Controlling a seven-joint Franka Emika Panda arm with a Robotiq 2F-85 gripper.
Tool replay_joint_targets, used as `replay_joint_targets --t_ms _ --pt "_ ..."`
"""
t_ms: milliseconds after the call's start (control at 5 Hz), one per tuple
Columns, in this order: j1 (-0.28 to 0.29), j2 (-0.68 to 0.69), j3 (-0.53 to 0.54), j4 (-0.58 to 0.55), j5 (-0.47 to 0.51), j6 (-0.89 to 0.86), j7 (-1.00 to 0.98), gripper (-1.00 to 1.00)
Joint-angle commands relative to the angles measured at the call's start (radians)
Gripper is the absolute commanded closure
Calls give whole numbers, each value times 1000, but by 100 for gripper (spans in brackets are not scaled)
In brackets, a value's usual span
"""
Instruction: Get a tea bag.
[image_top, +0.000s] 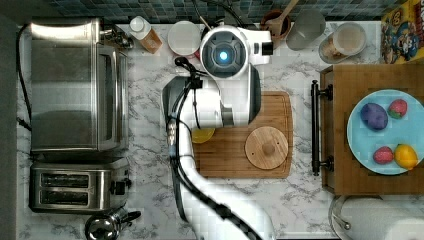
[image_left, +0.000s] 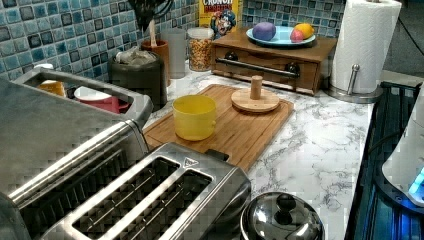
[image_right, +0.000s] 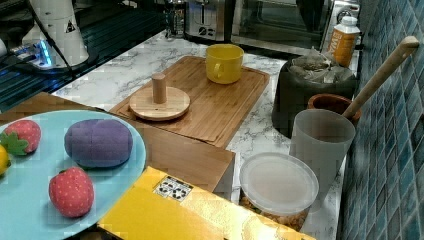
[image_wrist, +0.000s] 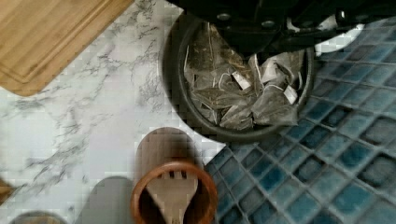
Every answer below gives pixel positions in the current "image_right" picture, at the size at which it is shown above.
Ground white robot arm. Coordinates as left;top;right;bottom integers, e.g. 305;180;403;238
22;0;89;69

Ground black tea bag container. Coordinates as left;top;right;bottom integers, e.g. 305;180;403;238
271;49;357;138

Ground round wooden lid with knob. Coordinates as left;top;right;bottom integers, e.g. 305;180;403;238
129;73;191;121

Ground yellow mug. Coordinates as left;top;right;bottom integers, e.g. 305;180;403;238
206;44;244;84

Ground clear lidded cereal container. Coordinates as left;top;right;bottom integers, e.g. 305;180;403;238
239;152;319;231

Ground silver two-slot toaster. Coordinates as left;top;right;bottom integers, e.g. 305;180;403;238
184;0;236;42

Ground yellow cereal box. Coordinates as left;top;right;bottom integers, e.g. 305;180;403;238
98;167;315;240

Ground frosted plastic cup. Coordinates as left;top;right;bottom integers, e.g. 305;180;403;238
289;109;356;212

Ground purple plush fruit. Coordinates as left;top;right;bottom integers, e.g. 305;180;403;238
64;119;133;168

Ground brown utensil crock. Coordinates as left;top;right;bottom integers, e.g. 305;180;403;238
307;93;351;125

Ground stainless toaster oven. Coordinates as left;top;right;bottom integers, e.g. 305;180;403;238
231;0;360;55

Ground orange juice bottle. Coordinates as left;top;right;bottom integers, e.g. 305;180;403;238
327;16;360;67

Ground plush strawberry upper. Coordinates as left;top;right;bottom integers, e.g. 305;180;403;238
48;167;95;218

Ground plush strawberry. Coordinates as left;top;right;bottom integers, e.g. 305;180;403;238
48;167;95;218
1;120;41;156

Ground plush strawberry lower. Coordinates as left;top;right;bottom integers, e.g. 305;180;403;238
1;120;41;156

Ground light blue plate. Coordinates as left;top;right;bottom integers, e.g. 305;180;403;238
0;110;146;240

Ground yellow plush lemon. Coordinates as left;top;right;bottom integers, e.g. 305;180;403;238
0;145;11;175

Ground wooden spoon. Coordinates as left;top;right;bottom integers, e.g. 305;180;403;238
342;36;420;119

